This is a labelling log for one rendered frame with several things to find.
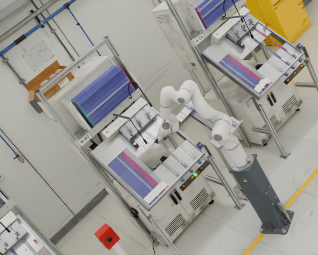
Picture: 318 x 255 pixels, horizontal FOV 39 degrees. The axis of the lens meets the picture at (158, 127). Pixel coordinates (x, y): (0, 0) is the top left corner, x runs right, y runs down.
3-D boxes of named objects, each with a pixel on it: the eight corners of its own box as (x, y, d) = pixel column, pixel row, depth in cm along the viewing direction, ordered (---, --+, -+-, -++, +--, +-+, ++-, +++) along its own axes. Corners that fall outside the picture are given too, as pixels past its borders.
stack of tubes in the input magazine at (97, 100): (136, 89, 394) (120, 64, 383) (93, 126, 378) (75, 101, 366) (129, 88, 405) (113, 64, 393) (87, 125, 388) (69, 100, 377)
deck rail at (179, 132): (205, 155, 391) (205, 152, 386) (203, 156, 390) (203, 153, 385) (146, 104, 413) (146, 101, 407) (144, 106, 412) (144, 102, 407)
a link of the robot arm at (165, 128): (168, 125, 365) (157, 127, 363) (171, 120, 353) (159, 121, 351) (170, 135, 363) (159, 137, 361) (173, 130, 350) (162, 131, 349)
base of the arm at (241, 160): (257, 153, 349) (247, 135, 342) (248, 170, 338) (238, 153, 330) (236, 155, 362) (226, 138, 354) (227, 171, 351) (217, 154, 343)
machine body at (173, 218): (219, 199, 443) (189, 154, 417) (170, 251, 420) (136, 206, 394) (181, 183, 498) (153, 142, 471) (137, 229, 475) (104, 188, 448)
